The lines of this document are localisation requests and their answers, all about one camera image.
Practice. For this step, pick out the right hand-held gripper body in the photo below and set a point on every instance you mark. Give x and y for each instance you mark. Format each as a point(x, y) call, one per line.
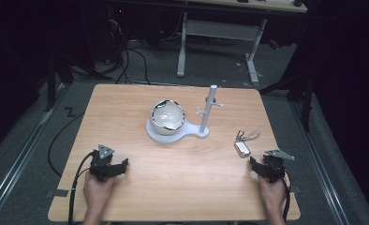
point(274, 165)

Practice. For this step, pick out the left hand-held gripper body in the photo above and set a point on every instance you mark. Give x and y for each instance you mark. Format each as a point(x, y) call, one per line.
point(100, 165)

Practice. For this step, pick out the person's right hand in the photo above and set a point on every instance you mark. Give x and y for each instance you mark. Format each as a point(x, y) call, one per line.
point(271, 195)

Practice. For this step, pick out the person's left hand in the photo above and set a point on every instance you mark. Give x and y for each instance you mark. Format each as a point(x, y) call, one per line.
point(96, 195)

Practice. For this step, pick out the grey tape piece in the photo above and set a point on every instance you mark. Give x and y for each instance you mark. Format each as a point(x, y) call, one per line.
point(57, 192)
point(295, 189)

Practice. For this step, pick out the white bowl with silver rim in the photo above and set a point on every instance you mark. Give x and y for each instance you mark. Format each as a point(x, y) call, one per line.
point(167, 117)

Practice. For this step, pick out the white stand with pole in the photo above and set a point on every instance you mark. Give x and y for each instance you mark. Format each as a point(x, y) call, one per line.
point(204, 115)

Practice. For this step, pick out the black metal stand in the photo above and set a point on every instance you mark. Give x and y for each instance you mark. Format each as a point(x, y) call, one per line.
point(53, 81)
point(304, 93)

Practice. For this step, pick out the white-framed desk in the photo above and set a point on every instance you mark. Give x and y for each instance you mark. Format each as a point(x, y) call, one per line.
point(220, 29)

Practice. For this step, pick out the metal floor rail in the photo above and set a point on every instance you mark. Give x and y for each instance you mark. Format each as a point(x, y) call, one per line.
point(323, 168)
point(17, 156)

